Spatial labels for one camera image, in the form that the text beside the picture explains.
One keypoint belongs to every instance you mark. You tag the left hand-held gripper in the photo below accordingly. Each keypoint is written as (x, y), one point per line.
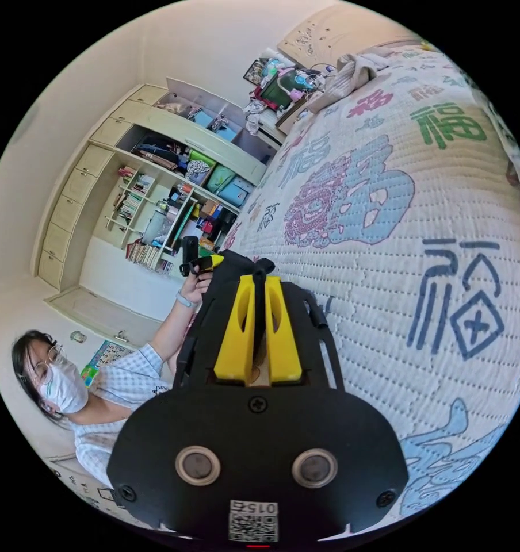
(190, 268)

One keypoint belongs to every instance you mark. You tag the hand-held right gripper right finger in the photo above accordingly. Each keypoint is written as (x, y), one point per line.
(283, 349)

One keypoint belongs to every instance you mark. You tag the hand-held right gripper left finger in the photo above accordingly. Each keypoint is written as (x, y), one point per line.
(232, 345)

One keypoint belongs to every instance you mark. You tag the person's left forearm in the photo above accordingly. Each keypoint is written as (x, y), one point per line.
(173, 327)

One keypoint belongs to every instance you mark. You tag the person's left hand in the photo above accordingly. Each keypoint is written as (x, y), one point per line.
(196, 288)

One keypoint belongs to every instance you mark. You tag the person's body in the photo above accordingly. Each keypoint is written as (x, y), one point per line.
(91, 388)

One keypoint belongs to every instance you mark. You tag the bed with printed quilt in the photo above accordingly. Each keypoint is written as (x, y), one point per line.
(415, 241)

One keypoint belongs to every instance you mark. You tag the cluttered bedside table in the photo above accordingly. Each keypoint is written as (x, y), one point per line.
(281, 95)

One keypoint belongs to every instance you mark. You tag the beige rolled blanket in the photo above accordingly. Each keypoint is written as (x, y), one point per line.
(350, 75)

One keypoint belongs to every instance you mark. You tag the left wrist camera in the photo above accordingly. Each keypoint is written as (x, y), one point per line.
(190, 249)

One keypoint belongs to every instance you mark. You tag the cream wall cupboard with shelves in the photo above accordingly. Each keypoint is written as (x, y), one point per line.
(126, 185)

